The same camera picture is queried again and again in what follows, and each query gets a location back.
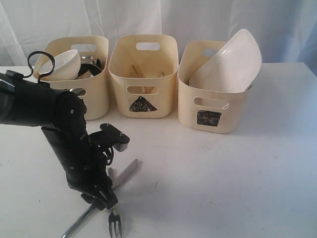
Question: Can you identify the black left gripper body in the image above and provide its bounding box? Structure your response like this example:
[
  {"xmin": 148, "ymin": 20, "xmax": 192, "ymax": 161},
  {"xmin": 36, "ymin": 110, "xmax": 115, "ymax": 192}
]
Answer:
[{"xmin": 41, "ymin": 127, "xmax": 113, "ymax": 196}]

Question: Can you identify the steel table knife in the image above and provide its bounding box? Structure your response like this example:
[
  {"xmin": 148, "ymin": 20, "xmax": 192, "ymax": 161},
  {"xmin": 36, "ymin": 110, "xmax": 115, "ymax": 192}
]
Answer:
[{"xmin": 61, "ymin": 159, "xmax": 139, "ymax": 238}]

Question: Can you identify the steel fork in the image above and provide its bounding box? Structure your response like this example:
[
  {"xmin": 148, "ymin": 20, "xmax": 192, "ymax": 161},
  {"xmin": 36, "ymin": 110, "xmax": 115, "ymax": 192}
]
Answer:
[{"xmin": 108, "ymin": 207, "xmax": 123, "ymax": 238}]

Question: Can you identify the steel mug front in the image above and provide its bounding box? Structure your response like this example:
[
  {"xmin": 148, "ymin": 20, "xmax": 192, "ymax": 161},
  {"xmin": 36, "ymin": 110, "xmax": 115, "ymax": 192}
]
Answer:
[{"xmin": 69, "ymin": 70, "xmax": 96, "ymax": 97}]

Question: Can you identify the steel mug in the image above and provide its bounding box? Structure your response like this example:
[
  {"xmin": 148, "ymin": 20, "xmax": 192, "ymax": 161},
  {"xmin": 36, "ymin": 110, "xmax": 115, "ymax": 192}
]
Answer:
[
  {"xmin": 69, "ymin": 70, "xmax": 96, "ymax": 97},
  {"xmin": 80, "ymin": 55, "xmax": 97, "ymax": 65}
]

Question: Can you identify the steel bowl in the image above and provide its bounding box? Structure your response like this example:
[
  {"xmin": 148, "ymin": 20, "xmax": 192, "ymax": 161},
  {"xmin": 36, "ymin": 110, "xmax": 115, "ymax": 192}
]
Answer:
[{"xmin": 78, "ymin": 63, "xmax": 102, "ymax": 76}]

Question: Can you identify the white ceramic bowl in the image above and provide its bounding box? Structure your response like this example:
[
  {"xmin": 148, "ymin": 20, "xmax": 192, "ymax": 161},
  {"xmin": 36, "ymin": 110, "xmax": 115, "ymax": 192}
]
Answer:
[{"xmin": 39, "ymin": 50, "xmax": 81, "ymax": 81}]

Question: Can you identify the white square plate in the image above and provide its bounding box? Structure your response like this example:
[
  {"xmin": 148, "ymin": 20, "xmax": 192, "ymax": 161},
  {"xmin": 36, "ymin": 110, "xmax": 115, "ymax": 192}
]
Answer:
[{"xmin": 189, "ymin": 29, "xmax": 262, "ymax": 93}]

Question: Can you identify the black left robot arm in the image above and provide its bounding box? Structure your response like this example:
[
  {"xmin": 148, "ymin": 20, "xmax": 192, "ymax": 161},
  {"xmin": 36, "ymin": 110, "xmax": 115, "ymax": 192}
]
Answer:
[{"xmin": 0, "ymin": 70, "xmax": 118, "ymax": 210}]

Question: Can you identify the cream bin with circle mark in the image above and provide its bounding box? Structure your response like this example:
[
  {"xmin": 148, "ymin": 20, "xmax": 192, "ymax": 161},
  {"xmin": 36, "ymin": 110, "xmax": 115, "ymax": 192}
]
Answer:
[{"xmin": 44, "ymin": 35, "xmax": 109, "ymax": 120}]

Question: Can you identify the cream bin with triangle mark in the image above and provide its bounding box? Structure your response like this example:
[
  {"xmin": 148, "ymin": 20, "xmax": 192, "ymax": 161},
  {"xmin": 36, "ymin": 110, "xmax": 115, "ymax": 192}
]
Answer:
[{"xmin": 108, "ymin": 34, "xmax": 178, "ymax": 118}]

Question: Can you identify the cream bin with square mark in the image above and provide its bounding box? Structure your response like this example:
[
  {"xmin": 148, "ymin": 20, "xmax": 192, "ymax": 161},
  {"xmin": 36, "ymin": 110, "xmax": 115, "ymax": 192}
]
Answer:
[{"xmin": 178, "ymin": 40, "xmax": 249, "ymax": 134}]

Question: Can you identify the white curtain backdrop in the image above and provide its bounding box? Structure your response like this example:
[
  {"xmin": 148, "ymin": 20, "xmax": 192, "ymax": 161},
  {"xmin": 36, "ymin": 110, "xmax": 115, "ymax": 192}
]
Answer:
[{"xmin": 0, "ymin": 0, "xmax": 317, "ymax": 70}]

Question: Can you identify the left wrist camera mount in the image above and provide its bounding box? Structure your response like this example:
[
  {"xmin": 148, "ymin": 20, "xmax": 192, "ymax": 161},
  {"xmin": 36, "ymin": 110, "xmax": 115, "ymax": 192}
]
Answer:
[{"xmin": 89, "ymin": 123, "xmax": 130, "ymax": 166}]

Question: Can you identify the black cable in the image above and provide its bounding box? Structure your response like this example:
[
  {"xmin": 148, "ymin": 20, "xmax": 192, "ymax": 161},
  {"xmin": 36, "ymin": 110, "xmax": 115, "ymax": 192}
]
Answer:
[{"xmin": 27, "ymin": 51, "xmax": 55, "ymax": 82}]

